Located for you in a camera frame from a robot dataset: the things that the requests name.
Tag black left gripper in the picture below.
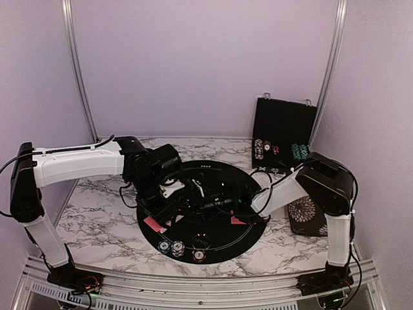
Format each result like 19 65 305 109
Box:
130 173 179 231

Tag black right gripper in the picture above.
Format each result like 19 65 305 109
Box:
176 191 236 225

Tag red playing card deck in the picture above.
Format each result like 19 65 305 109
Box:
144 217 172 233

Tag green chip stack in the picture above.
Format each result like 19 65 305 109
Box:
157 240 171 254

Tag clear round dealer button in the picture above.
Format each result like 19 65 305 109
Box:
192 234 211 249

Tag red chip stack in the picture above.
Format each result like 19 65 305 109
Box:
192 249 207 264

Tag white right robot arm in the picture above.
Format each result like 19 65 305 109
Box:
212 152 358 289

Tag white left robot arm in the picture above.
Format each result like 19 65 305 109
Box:
1 136 182 287

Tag round black poker mat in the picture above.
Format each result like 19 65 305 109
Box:
132 160 268 264

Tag black floral rectangular tray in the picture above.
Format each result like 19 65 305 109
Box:
287 196 328 237

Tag black poker chip case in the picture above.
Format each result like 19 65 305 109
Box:
252 97 317 173

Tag green chips in case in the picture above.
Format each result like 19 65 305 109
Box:
291 143 310 161

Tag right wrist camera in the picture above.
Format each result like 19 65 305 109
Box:
221 180 246 209

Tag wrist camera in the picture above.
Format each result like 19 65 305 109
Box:
151 144 182 185
221 180 246 209

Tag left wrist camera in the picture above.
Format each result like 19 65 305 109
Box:
151 144 182 185

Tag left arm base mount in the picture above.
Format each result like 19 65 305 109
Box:
43 257 103 293

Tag aluminium front rail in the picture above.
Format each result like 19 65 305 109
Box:
12 257 389 309

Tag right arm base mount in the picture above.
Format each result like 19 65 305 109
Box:
296 262 354 296

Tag left aluminium frame post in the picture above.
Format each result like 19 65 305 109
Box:
61 0 99 141

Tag aluminium frame post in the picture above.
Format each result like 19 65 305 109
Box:
310 0 348 145
61 0 99 141

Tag right aluminium frame post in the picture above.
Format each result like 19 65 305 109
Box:
310 0 348 145

